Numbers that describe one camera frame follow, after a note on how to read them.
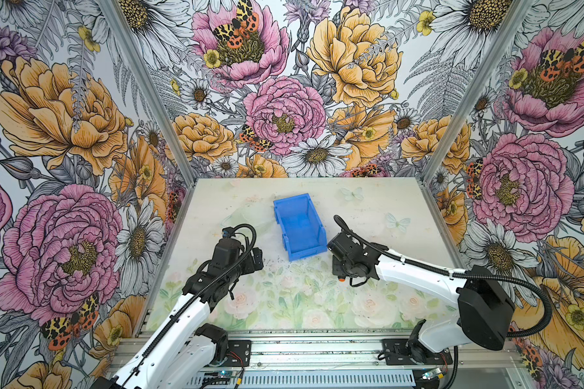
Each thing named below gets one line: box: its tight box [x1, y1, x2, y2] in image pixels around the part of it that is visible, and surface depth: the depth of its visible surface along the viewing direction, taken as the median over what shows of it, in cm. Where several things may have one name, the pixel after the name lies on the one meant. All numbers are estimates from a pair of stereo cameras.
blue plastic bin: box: [273, 192, 328, 262], surface depth 104 cm
